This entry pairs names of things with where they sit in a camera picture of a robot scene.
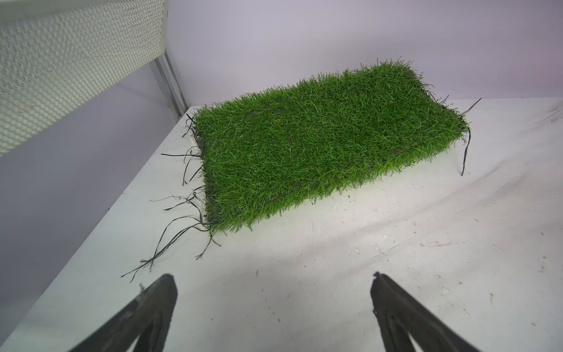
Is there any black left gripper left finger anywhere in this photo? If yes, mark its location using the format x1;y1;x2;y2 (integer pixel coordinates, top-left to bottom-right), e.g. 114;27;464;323
72;274;177;351

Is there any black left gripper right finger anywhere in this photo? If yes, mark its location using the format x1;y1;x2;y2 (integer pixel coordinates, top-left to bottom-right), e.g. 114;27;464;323
370;272;478;352

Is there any aluminium left corner post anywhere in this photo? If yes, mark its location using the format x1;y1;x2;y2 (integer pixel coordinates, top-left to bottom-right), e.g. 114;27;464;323
150;51;191;123

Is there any white two-tier mesh shelf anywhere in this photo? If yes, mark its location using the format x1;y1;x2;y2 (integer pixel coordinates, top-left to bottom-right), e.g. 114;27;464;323
1;1;168;153

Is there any green artificial grass mat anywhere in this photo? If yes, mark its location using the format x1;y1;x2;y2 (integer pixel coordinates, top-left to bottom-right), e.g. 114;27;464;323
176;60;472;243

